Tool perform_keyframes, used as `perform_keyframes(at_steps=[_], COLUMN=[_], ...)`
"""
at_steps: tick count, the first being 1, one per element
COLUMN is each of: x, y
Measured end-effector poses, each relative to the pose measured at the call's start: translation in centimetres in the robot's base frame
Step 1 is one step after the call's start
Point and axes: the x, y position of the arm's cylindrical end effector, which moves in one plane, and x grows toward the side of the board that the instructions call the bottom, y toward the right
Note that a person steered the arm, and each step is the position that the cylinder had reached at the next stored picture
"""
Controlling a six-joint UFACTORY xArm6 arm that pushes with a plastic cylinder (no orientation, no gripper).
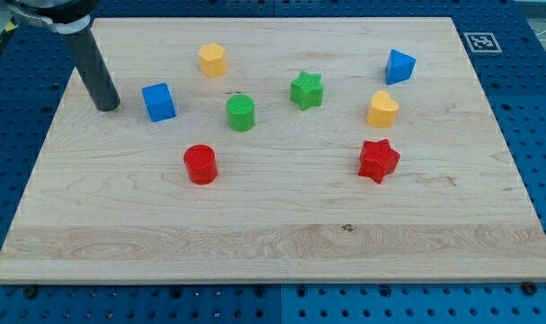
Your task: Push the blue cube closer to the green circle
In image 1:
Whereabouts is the yellow hexagon block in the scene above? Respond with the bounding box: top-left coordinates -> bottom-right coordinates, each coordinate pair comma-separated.
199,43 -> 228,77

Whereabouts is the red cylinder block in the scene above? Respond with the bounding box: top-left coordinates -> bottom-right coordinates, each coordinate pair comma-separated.
183,144 -> 218,185

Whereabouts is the green star block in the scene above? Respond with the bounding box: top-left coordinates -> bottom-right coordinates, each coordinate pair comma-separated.
290,70 -> 324,111

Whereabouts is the blue triangle block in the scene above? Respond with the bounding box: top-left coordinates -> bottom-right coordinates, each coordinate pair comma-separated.
385,49 -> 416,86

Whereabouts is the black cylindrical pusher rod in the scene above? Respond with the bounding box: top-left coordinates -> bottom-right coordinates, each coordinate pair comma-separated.
63,16 -> 121,112

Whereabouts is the white fiducial marker tag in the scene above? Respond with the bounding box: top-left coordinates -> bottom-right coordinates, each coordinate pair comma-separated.
463,31 -> 502,53

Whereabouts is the light wooden board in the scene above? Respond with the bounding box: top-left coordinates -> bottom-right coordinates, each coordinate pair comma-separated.
0,17 -> 546,284

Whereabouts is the red star block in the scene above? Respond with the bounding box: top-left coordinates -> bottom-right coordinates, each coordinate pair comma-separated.
358,139 -> 401,184

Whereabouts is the yellow heart block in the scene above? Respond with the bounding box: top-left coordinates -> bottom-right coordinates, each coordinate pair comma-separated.
366,90 -> 399,128

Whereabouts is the blue cube block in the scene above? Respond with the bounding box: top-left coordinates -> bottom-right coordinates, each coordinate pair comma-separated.
141,83 -> 177,122

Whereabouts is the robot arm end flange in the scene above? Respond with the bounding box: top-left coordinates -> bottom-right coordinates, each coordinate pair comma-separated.
5,0 -> 101,35

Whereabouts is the green cylinder block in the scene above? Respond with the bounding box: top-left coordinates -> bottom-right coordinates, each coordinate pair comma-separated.
227,94 -> 255,131

